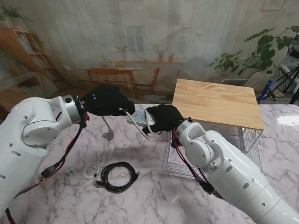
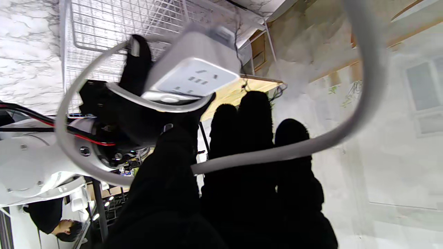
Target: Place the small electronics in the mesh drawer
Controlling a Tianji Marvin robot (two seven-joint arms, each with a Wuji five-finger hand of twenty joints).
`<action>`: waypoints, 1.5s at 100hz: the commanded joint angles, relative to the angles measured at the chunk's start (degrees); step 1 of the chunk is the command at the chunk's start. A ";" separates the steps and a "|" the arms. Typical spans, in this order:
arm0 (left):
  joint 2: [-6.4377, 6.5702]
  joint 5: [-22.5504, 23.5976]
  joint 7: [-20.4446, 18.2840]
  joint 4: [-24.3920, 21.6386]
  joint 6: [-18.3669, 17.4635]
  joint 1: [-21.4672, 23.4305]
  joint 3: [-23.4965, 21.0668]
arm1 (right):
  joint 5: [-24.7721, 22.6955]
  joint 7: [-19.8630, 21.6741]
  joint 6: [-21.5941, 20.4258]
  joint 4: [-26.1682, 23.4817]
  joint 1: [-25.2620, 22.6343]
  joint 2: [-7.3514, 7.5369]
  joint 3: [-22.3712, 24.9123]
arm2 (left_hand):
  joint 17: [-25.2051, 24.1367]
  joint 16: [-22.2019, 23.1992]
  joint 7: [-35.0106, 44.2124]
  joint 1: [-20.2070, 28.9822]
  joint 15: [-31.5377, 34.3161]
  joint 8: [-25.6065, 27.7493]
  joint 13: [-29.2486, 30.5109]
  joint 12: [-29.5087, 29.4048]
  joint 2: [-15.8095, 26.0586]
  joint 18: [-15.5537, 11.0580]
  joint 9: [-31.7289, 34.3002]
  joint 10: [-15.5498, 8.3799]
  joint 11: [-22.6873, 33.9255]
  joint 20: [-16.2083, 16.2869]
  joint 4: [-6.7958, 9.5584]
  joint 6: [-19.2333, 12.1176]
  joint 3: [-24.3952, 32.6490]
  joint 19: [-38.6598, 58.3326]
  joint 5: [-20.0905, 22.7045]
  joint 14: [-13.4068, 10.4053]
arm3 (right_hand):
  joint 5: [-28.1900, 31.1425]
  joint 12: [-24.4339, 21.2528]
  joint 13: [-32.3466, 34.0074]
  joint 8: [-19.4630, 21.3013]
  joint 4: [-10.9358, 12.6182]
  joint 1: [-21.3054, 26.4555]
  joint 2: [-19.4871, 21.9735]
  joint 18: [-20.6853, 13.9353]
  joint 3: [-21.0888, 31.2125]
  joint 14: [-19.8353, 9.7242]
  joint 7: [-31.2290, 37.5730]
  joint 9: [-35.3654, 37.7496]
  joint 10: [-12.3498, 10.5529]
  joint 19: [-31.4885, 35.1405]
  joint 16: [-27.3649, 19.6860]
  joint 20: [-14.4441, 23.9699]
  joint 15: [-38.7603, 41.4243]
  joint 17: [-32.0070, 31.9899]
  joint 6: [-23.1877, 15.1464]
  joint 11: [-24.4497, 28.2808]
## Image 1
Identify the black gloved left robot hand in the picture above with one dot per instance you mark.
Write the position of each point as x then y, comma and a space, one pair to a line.
105, 100

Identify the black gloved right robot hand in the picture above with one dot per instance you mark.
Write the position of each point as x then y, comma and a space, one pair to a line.
165, 116

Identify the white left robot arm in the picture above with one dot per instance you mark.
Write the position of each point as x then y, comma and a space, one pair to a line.
23, 140

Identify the black tripod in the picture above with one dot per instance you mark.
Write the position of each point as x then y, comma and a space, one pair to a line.
289, 74

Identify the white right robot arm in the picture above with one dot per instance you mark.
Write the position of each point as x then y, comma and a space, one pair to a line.
233, 168

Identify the small blue black stand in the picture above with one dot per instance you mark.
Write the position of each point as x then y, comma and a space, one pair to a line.
269, 84

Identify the printed cafe scene backdrop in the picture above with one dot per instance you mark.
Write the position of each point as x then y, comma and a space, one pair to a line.
93, 35

